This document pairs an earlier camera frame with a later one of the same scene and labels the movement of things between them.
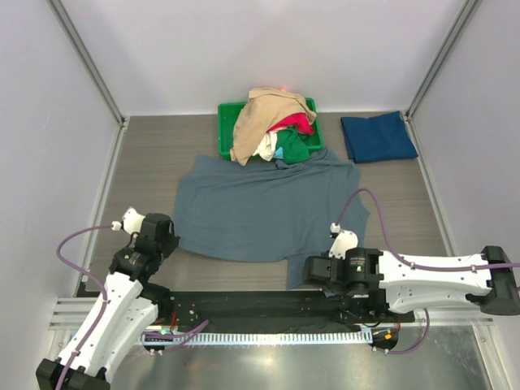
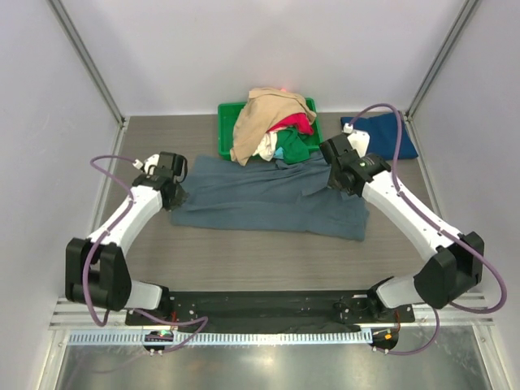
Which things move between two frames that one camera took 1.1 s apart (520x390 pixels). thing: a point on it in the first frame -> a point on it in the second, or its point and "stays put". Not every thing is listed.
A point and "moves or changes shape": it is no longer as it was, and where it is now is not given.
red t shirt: x=300 y=120 stays put
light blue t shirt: x=279 y=153 stays put
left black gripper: x=172 y=241 -> x=179 y=199
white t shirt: x=267 y=146 stays put
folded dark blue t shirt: x=379 y=138 stays put
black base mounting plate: x=197 y=311 stays put
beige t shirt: x=265 y=107 stays put
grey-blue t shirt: x=262 y=210 moves or changes shape
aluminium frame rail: x=70 y=313 stays put
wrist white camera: x=345 y=240 -> x=358 y=139
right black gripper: x=333 y=288 -> x=331 y=181
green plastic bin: x=227 y=118 stays put
